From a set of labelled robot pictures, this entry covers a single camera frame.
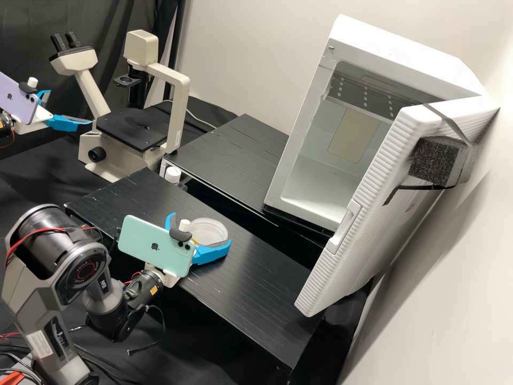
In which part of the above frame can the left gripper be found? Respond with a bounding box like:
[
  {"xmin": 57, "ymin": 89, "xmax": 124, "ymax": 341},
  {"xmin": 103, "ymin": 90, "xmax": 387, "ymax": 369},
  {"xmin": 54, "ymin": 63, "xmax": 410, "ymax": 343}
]
[{"xmin": 15, "ymin": 89, "xmax": 94, "ymax": 135}]

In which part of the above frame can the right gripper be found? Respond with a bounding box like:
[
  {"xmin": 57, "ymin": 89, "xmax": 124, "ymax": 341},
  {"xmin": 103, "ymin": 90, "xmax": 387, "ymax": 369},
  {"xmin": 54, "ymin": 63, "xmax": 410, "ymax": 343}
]
[{"xmin": 160, "ymin": 212, "xmax": 233, "ymax": 288}]

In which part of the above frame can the petri dish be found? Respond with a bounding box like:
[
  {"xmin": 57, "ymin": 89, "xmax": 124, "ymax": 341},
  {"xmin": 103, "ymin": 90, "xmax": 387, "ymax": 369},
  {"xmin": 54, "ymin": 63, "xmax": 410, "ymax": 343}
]
[{"xmin": 187, "ymin": 216, "xmax": 230, "ymax": 247}]

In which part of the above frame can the incubator door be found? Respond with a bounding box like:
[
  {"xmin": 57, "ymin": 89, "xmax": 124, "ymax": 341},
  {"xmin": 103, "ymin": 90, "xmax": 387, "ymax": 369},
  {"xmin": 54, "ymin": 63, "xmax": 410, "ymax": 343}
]
[{"xmin": 294, "ymin": 95, "xmax": 502, "ymax": 318}]

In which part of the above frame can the white incubator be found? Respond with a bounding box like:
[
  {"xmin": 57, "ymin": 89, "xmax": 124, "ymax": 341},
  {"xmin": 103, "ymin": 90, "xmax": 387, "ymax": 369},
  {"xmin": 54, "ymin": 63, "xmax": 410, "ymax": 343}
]
[{"xmin": 262, "ymin": 14, "xmax": 502, "ymax": 234}]

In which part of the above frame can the white-capped bottle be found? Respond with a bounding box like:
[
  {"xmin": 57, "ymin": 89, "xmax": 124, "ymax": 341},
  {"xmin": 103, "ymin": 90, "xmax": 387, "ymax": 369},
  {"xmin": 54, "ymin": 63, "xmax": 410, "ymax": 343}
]
[{"xmin": 161, "ymin": 167, "xmax": 182, "ymax": 186}]

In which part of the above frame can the cream microscope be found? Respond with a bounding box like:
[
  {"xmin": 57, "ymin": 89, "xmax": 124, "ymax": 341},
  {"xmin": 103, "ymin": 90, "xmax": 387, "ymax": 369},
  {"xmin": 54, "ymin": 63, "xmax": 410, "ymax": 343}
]
[{"xmin": 49, "ymin": 30, "xmax": 191, "ymax": 183}]

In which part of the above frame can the black platform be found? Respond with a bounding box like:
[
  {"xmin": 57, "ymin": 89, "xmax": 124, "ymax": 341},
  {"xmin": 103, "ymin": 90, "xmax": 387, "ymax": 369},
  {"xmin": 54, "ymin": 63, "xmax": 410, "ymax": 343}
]
[
  {"xmin": 64, "ymin": 168, "xmax": 322, "ymax": 373},
  {"xmin": 160, "ymin": 113, "xmax": 336, "ymax": 241}
]

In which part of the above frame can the right wrist camera phone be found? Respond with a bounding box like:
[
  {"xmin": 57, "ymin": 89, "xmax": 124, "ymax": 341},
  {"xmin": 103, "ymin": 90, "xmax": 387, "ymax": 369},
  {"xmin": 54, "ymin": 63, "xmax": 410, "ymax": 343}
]
[{"xmin": 116, "ymin": 214, "xmax": 198, "ymax": 279}]

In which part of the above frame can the wrist camera phone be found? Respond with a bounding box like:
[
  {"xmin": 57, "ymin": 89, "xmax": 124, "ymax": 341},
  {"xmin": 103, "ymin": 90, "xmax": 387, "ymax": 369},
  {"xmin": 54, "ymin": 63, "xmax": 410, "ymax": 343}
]
[
  {"xmin": 116, "ymin": 214, "xmax": 198, "ymax": 279},
  {"xmin": 0, "ymin": 72, "xmax": 54, "ymax": 126}
]

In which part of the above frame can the left wrist camera phone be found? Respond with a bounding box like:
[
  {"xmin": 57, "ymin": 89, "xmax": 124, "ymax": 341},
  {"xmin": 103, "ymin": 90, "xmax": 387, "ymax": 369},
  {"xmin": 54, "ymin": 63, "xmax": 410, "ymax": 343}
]
[{"xmin": 0, "ymin": 72, "xmax": 54, "ymax": 126}]

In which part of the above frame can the black cable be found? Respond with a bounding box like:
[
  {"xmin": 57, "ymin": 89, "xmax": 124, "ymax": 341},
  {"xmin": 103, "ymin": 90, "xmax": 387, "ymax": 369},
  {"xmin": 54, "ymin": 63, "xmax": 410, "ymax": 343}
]
[{"xmin": 127, "ymin": 304, "xmax": 167, "ymax": 356}]

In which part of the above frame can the white cable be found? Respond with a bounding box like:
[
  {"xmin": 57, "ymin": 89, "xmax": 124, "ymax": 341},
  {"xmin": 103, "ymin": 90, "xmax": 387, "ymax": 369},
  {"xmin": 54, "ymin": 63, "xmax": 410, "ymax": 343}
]
[{"xmin": 185, "ymin": 109, "xmax": 218, "ymax": 130}]

